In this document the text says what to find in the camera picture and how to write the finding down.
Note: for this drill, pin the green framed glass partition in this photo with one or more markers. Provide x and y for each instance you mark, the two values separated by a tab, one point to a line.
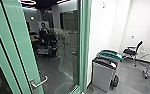
21	46

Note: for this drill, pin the black office chair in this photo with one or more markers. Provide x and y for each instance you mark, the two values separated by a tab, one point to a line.
131	51

